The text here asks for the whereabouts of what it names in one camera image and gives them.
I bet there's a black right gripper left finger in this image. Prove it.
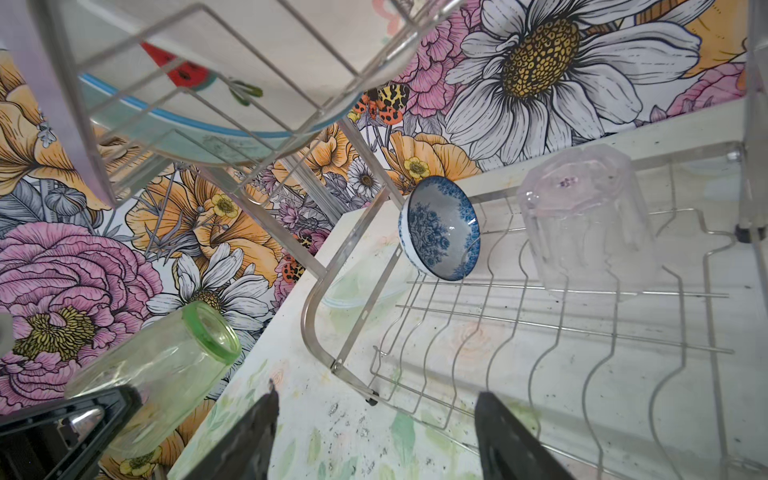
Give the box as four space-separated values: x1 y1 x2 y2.
185 379 279 480

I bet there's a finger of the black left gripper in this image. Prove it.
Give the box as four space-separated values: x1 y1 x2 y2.
1 385 142 479

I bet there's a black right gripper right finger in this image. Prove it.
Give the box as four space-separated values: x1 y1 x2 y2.
474 391 574 480

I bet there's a green glass tumbler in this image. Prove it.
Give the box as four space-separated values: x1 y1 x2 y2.
65 301 242 459

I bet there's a clear pink glass tumbler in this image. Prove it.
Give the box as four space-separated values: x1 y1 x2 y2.
516 145 660 298

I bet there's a metal two-tier dish rack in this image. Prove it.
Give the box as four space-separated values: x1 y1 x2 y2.
1 1 767 479

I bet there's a teal rimmed plate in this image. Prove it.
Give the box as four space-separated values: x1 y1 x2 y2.
79 74 317 166

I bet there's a white watermelon pattern plate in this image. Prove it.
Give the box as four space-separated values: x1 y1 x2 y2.
54 1 456 133

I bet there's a left rear aluminium frame post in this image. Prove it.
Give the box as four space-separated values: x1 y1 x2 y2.
278 153 347 224

